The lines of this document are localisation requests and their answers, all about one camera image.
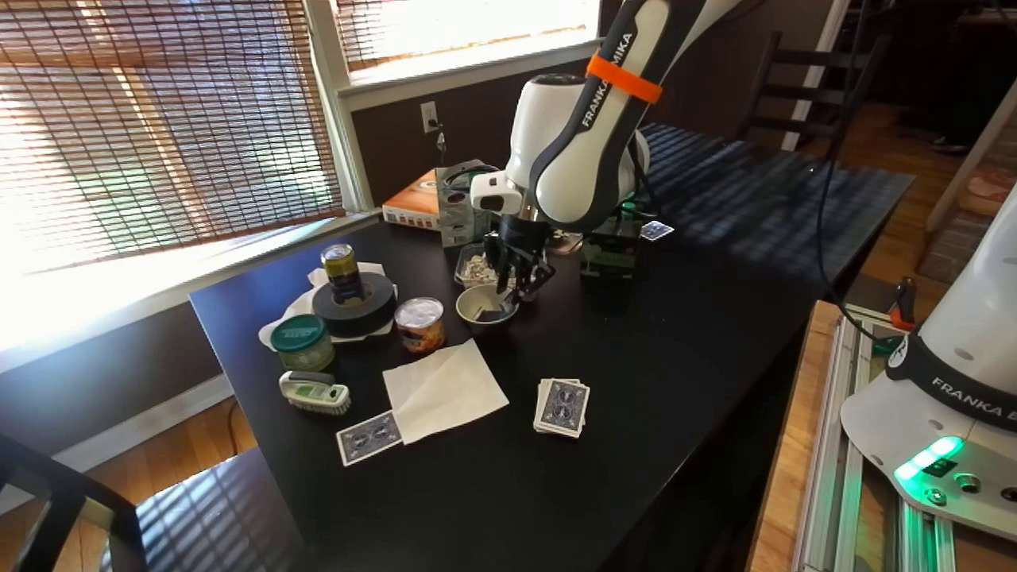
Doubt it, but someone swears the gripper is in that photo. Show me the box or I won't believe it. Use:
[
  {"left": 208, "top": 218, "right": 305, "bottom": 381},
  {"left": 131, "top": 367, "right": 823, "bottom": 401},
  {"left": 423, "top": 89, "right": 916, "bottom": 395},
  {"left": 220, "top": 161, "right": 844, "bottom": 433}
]
[{"left": 484, "top": 213, "right": 557, "bottom": 307}]

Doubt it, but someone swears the white ceramic bowl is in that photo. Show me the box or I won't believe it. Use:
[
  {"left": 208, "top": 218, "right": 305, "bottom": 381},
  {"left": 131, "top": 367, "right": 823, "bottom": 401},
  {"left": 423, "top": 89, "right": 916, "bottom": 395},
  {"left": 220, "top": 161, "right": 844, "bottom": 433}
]
[{"left": 455, "top": 284, "right": 522, "bottom": 329}]

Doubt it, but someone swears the orange can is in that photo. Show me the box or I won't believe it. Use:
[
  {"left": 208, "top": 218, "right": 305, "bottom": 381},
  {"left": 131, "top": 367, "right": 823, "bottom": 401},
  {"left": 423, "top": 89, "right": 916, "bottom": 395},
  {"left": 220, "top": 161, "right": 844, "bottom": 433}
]
[{"left": 394, "top": 296, "right": 447, "bottom": 355}]

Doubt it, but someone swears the dark blue yellow can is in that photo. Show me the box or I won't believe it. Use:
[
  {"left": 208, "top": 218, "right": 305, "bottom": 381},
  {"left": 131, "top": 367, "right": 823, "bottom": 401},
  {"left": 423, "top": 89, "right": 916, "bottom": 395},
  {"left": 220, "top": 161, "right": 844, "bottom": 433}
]
[{"left": 320, "top": 243, "right": 365, "bottom": 307}]

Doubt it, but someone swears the clear plastic container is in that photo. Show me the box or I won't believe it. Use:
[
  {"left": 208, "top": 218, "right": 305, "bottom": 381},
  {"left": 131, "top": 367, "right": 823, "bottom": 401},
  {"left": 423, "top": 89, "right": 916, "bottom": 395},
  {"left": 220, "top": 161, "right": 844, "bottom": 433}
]
[{"left": 454, "top": 242, "right": 503, "bottom": 289}]

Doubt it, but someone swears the dark green box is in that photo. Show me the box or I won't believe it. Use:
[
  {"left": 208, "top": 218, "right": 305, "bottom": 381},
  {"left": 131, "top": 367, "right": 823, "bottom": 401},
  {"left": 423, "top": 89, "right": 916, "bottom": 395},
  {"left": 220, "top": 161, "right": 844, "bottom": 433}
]
[{"left": 579, "top": 208, "right": 646, "bottom": 280}]

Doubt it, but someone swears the orange cardboard box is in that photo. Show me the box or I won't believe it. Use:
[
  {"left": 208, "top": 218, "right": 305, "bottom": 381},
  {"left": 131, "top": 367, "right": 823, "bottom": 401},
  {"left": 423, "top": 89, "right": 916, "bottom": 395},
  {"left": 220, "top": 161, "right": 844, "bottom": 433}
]
[{"left": 381, "top": 168, "right": 443, "bottom": 232}]

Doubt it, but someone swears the white paper napkin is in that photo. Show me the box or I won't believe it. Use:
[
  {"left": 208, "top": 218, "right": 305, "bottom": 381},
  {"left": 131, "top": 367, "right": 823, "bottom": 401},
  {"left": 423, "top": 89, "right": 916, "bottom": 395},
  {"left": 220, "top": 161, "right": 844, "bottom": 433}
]
[{"left": 381, "top": 338, "right": 511, "bottom": 446}]

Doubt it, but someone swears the deck of blue cards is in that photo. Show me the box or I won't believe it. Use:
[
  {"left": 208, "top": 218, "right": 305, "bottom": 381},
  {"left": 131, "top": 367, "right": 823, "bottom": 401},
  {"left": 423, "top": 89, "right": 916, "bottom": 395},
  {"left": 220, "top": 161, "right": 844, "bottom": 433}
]
[{"left": 532, "top": 377, "right": 592, "bottom": 440}]

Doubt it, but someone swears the black tape roll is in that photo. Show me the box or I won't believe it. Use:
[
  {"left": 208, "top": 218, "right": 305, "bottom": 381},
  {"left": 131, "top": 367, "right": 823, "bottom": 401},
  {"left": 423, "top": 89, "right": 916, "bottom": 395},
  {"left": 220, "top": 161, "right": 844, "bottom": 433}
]
[{"left": 311, "top": 272, "right": 399, "bottom": 338}]

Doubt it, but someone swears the tub with green lid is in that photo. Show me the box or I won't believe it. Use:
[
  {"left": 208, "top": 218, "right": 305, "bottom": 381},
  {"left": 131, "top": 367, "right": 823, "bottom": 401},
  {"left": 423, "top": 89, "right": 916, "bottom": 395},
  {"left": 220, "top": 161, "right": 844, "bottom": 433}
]
[{"left": 269, "top": 313, "right": 337, "bottom": 373}]

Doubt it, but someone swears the white crumpled cloth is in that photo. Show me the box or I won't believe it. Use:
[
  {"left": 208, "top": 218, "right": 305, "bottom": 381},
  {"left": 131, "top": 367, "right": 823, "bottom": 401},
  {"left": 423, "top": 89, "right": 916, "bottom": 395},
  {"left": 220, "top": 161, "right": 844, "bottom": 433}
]
[{"left": 257, "top": 261, "right": 400, "bottom": 351}]

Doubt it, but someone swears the white green scrub brush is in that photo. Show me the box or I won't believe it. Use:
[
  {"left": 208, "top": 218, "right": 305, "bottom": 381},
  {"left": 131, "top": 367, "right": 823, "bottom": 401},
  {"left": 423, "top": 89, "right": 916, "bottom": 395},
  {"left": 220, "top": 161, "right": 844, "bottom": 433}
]
[{"left": 277, "top": 369, "right": 353, "bottom": 416}]

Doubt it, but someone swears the window with bamboo blind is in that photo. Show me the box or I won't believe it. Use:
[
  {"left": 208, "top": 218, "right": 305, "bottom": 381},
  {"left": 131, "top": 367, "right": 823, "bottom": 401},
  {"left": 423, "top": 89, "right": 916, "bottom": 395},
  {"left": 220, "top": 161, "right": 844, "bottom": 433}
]
[
  {"left": 0, "top": 0, "right": 347, "bottom": 279},
  {"left": 332, "top": 0, "right": 603, "bottom": 83}
]

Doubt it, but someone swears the dark wooden chair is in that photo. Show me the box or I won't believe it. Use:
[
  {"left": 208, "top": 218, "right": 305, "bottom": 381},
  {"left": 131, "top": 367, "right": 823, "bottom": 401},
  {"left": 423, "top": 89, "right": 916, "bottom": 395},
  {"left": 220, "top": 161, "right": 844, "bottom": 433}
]
[
  {"left": 0, "top": 433, "right": 312, "bottom": 572},
  {"left": 736, "top": 30, "right": 892, "bottom": 153}
]

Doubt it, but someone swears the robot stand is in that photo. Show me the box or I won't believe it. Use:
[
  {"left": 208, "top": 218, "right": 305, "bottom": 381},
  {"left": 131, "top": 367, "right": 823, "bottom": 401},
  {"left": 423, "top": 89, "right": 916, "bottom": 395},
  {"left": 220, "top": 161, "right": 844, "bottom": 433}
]
[{"left": 745, "top": 299, "right": 1017, "bottom": 572}]

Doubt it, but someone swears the orange black clamp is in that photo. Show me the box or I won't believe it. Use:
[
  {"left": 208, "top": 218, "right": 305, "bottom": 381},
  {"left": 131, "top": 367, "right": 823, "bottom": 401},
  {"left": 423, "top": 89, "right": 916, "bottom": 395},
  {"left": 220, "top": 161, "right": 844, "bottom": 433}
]
[{"left": 888, "top": 276, "right": 919, "bottom": 332}]

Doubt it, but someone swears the black cable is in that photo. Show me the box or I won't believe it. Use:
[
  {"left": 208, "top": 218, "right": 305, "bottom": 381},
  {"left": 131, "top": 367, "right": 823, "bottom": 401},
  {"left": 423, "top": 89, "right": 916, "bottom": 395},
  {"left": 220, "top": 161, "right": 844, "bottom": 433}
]
[{"left": 815, "top": 0, "right": 903, "bottom": 344}]

